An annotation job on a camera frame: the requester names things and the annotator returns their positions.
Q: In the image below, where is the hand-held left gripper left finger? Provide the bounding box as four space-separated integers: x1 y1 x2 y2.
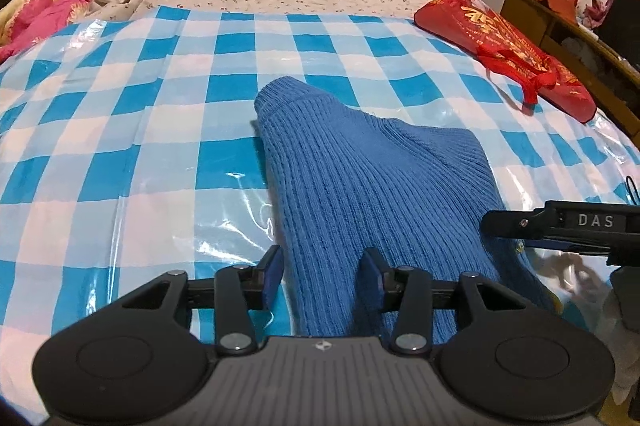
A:
120 245 286 354

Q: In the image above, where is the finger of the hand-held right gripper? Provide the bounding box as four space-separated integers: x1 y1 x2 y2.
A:
480 207 551 240

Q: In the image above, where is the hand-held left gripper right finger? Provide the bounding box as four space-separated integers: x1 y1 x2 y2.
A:
360 247 528 354

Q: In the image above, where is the blue knit sweater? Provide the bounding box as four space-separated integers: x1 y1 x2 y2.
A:
252 76 558 339

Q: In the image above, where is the red printed bag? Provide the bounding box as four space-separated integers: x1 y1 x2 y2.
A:
413 0 597 123

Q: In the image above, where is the blue checkered plastic sheet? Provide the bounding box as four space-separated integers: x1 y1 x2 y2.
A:
0 5 640 357

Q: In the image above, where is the black bag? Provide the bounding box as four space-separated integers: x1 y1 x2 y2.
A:
592 0 640 72

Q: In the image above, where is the pink floral blanket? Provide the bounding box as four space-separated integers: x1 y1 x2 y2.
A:
0 0 96 62

